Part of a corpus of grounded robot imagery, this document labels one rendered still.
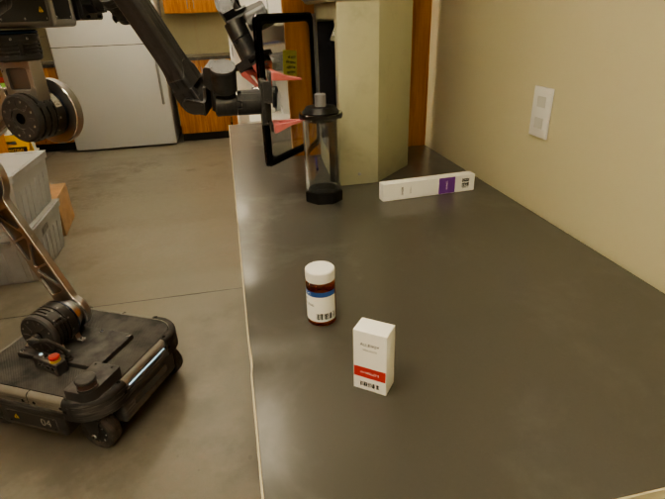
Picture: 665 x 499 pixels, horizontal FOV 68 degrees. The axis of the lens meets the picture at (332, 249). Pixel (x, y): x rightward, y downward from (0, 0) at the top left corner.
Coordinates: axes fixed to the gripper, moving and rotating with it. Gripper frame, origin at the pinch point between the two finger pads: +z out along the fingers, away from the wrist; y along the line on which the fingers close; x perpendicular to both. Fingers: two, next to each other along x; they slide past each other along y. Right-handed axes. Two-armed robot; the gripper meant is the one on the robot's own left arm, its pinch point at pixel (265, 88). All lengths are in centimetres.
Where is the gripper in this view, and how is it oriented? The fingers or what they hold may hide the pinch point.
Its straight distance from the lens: 150.1
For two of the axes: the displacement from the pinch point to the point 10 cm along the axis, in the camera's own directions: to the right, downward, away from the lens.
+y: -7.9, 2.4, 5.6
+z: 4.3, 8.7, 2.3
